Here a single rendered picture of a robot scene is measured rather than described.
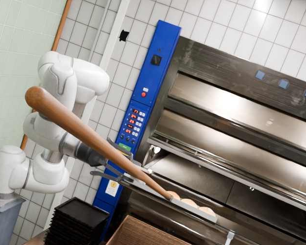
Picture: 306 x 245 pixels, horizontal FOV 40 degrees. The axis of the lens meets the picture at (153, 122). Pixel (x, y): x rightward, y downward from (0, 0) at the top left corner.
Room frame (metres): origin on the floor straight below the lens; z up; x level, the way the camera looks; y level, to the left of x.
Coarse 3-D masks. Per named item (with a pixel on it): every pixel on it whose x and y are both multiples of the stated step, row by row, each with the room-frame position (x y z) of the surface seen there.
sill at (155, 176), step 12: (144, 168) 2.77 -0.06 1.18; (156, 180) 2.72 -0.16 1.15; (168, 180) 2.70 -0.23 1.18; (192, 192) 2.66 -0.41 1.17; (216, 204) 2.62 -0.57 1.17; (240, 216) 2.58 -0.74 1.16; (252, 216) 2.61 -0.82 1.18; (264, 228) 2.54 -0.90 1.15; (276, 228) 2.55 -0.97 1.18; (288, 240) 2.51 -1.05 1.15; (300, 240) 2.50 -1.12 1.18
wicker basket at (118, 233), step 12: (132, 216) 2.69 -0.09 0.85; (120, 228) 2.55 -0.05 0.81; (132, 228) 2.67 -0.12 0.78; (144, 228) 2.66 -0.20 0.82; (156, 228) 2.65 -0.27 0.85; (120, 240) 2.65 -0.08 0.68; (132, 240) 2.64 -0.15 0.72; (144, 240) 2.64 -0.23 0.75; (156, 240) 2.63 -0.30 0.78; (168, 240) 2.62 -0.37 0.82; (180, 240) 2.61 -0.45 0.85
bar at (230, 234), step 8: (120, 184) 2.38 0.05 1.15; (128, 184) 2.37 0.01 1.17; (144, 192) 2.35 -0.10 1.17; (160, 200) 2.32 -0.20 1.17; (176, 208) 2.30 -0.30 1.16; (192, 216) 2.27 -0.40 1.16; (200, 216) 2.28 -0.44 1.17; (208, 224) 2.25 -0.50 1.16; (216, 224) 2.25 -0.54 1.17; (224, 232) 2.23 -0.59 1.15; (232, 232) 2.23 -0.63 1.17; (240, 240) 2.21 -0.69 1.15; (248, 240) 2.20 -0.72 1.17
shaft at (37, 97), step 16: (32, 96) 0.53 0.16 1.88; (48, 96) 0.54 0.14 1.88; (48, 112) 0.56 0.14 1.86; (64, 112) 0.60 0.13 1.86; (64, 128) 0.64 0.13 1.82; (80, 128) 0.67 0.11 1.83; (96, 144) 0.78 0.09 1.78; (112, 160) 0.93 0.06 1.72; (128, 160) 1.05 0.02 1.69; (144, 176) 1.29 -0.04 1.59; (160, 192) 1.73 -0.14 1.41
